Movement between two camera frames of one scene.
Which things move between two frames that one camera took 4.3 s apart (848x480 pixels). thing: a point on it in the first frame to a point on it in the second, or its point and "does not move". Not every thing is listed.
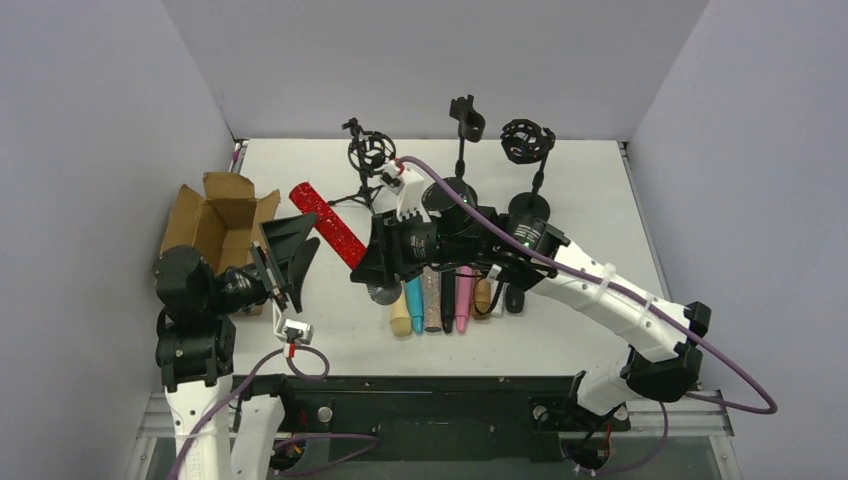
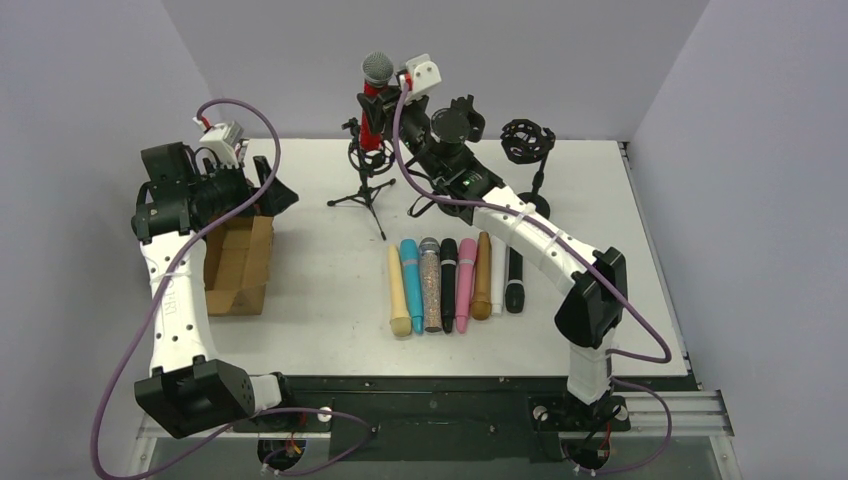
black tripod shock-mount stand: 368,152 does not move
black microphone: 514,298 does not move
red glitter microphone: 340,235 to 377,71
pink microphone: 463,296 does not move
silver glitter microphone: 432,292 does not move
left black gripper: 270,277 to 255,187
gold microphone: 481,298 does not move
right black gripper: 388,245 to 382,105
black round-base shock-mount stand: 525,140 does not move
